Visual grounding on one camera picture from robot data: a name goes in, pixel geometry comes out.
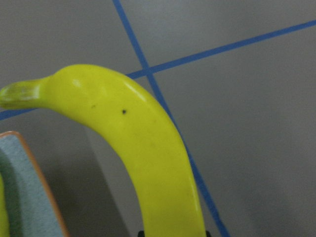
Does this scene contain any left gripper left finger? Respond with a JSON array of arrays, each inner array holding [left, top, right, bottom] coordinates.
[[137, 231, 144, 237]]

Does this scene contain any yellow banana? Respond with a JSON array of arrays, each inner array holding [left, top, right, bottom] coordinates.
[[0, 176, 10, 237], [0, 64, 206, 237]]

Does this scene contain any blue square ceramic plate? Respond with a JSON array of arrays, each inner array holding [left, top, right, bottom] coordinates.
[[0, 131, 70, 237]]

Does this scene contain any brown paper table mat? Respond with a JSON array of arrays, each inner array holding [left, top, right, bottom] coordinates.
[[0, 0, 316, 237]]

